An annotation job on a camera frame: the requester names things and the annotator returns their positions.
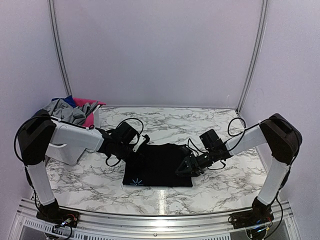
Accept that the black t-shirt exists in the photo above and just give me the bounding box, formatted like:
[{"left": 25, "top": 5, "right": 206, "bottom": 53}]
[{"left": 122, "top": 143, "right": 193, "bottom": 187}]

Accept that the aluminium corner post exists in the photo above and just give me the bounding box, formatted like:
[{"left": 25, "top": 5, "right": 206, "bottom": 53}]
[
  {"left": 47, "top": 0, "right": 72, "bottom": 96},
  {"left": 236, "top": 0, "right": 270, "bottom": 114}
]

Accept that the pink garment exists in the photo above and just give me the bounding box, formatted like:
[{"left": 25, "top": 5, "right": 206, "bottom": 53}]
[{"left": 73, "top": 97, "right": 106, "bottom": 128}]

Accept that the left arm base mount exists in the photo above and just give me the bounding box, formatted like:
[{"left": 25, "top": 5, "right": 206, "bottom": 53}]
[{"left": 36, "top": 207, "right": 80, "bottom": 228}]

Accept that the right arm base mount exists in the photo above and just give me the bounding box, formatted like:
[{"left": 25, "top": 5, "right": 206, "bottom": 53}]
[{"left": 228, "top": 210, "right": 274, "bottom": 229}]

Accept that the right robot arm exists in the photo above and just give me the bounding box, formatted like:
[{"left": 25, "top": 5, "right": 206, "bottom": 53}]
[{"left": 175, "top": 113, "right": 303, "bottom": 224}]

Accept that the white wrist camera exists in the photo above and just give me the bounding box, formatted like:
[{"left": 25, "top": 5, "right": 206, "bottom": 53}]
[
  {"left": 179, "top": 145, "right": 193, "bottom": 158},
  {"left": 132, "top": 134, "right": 150, "bottom": 153}
]

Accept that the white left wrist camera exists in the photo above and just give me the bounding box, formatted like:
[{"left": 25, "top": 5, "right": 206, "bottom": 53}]
[{"left": 132, "top": 134, "right": 150, "bottom": 153}]

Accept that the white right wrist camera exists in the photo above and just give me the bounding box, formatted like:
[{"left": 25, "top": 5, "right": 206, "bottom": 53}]
[{"left": 179, "top": 145, "right": 193, "bottom": 158}]

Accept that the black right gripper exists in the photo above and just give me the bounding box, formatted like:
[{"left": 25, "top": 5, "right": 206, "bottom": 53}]
[{"left": 175, "top": 148, "right": 218, "bottom": 177}]

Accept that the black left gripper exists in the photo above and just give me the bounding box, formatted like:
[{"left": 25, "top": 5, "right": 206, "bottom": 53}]
[{"left": 115, "top": 142, "right": 147, "bottom": 170}]

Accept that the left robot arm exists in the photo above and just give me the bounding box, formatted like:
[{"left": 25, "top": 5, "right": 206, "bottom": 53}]
[{"left": 13, "top": 110, "right": 144, "bottom": 223}]

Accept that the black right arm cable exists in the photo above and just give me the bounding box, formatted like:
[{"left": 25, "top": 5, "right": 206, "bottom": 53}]
[{"left": 187, "top": 117, "right": 247, "bottom": 171}]

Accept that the left aluminium corner post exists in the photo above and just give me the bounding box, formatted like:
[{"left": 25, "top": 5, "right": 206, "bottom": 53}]
[{"left": 47, "top": 0, "right": 72, "bottom": 96}]

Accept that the white plastic laundry basket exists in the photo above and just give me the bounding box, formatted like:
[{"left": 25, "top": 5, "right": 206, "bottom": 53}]
[{"left": 44, "top": 109, "right": 101, "bottom": 166}]

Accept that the aluminium front frame rail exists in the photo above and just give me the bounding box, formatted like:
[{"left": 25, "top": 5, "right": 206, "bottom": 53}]
[{"left": 8, "top": 198, "right": 301, "bottom": 240}]

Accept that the grey garment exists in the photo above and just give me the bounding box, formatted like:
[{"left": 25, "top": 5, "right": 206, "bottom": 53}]
[{"left": 42, "top": 99, "right": 86, "bottom": 126}]

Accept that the blue garment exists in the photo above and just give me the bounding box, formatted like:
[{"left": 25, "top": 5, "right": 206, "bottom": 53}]
[{"left": 51, "top": 95, "right": 77, "bottom": 108}]

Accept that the right aluminium corner post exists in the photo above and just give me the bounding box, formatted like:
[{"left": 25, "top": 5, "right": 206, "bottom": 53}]
[{"left": 236, "top": 0, "right": 270, "bottom": 114}]

